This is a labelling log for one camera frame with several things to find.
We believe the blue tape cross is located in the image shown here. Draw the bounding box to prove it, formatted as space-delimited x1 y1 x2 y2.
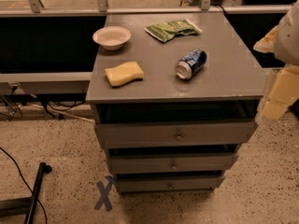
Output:
94 176 114 212

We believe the yellow sponge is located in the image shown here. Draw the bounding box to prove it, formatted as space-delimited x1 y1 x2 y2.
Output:
105 62 144 87

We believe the grey drawer cabinet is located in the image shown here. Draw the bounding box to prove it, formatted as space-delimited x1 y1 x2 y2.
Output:
86 12 265 188

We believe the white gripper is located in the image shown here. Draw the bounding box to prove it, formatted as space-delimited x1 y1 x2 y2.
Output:
253 25 299 125

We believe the green chip bag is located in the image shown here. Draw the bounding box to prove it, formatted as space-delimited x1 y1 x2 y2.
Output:
145 19 203 43

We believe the grey drawer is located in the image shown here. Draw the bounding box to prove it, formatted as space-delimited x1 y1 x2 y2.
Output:
94 120 257 149
107 153 238 174
117 175 224 193

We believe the grey bottom drawer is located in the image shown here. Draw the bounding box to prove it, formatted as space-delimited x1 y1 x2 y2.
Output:
117 175 224 193

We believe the black stand leg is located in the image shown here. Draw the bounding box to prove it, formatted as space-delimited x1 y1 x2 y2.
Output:
0 162 52 224

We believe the black floor cable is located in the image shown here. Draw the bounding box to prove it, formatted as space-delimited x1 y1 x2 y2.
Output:
0 146 49 224

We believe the grey top drawer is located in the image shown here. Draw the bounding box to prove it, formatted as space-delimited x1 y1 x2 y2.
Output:
94 120 257 149

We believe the grey metal railing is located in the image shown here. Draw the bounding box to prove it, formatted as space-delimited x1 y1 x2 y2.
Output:
0 0 299 96

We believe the white bowl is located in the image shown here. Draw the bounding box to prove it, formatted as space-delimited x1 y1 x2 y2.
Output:
93 26 131 50

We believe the blue soda can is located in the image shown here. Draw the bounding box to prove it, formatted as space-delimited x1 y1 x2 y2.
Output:
175 49 207 79

